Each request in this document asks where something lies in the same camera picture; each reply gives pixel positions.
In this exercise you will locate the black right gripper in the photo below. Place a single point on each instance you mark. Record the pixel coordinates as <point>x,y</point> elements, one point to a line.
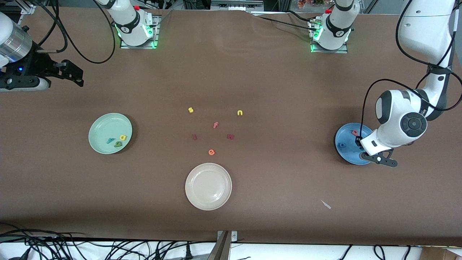
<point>36,66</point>

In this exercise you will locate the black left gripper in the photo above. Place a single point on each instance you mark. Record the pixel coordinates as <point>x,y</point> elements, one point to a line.
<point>358,141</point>

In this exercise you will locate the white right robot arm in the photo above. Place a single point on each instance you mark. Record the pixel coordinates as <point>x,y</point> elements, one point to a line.
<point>131,25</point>

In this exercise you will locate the blue plate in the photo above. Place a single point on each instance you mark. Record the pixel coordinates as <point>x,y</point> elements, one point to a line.
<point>346,153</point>

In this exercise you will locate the green plate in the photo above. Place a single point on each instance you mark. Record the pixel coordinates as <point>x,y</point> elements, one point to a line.
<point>106,128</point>

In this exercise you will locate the white paper scrap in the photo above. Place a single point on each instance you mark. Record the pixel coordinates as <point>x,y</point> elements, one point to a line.
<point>326,204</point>

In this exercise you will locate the cardboard box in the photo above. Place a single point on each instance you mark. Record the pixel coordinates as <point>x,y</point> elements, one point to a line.
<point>442,253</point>

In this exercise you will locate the beige plate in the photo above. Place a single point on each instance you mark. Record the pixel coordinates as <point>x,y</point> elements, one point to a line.
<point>208,186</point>

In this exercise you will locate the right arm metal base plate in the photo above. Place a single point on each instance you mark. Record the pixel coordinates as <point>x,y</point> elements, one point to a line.
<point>139,45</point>

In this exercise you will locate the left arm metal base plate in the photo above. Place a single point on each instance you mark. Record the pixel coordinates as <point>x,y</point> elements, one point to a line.
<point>328,51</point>

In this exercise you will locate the metal table bracket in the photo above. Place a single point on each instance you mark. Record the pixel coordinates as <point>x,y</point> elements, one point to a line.
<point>222,247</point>

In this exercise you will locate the aluminium frame profile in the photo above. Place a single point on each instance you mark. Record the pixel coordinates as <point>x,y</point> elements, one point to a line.
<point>236,5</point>

